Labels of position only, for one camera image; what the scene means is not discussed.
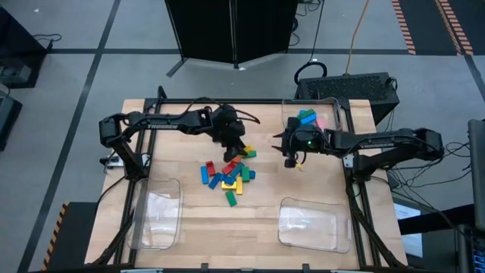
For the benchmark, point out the black aluminium table frame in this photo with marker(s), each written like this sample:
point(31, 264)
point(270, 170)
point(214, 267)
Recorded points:
point(265, 101)

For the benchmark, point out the long teal-blue block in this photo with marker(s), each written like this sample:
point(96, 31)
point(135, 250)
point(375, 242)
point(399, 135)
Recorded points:
point(237, 170)

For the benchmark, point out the clear plastic bin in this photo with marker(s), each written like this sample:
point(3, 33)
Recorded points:
point(329, 110)
point(314, 227)
point(155, 216)

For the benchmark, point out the black hazard-striped floor mat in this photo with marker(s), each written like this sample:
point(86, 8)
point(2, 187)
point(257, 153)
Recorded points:
point(76, 235)

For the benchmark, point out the black equipment box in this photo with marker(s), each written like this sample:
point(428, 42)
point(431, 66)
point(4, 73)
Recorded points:
point(9, 117)

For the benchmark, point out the grey monitor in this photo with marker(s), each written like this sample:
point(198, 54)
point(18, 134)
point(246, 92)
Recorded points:
point(478, 170)

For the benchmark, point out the white paper sheet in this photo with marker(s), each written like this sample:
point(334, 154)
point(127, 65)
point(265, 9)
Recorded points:
point(407, 227)

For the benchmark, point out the long pink block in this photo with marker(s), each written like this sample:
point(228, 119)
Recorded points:
point(321, 122)

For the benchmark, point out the black perforated computer case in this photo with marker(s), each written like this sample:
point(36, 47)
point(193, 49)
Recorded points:
point(346, 89)

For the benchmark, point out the short green block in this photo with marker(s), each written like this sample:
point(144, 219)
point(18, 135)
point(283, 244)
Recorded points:
point(251, 154)

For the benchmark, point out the green cube block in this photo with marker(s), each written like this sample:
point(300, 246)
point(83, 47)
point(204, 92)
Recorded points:
point(245, 173)

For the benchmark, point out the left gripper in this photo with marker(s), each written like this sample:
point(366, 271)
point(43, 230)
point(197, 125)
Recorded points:
point(227, 127)

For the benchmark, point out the black folding partition screen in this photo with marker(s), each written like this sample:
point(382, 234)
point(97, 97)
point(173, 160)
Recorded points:
point(204, 30)

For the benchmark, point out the yellow arch block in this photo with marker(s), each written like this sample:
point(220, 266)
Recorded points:
point(226, 186)

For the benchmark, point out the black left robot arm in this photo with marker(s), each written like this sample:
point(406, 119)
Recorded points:
point(166, 125)

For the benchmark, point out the long green block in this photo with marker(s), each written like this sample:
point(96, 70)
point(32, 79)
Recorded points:
point(306, 113)

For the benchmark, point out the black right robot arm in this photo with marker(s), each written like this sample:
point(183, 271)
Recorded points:
point(379, 142)

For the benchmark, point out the orange-red triangle block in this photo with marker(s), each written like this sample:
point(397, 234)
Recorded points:
point(237, 159)

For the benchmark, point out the long yellow block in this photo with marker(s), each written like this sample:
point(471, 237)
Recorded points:
point(239, 186)
point(249, 149)

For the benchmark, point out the red bridge block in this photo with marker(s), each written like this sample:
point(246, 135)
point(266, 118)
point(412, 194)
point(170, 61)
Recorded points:
point(210, 168)

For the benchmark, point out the small blue block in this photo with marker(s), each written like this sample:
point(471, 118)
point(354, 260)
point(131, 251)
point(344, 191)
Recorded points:
point(252, 174)

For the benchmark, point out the black desk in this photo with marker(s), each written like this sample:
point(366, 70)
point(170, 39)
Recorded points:
point(19, 45)

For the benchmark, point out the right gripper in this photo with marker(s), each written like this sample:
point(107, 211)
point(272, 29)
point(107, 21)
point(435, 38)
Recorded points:
point(312, 138)

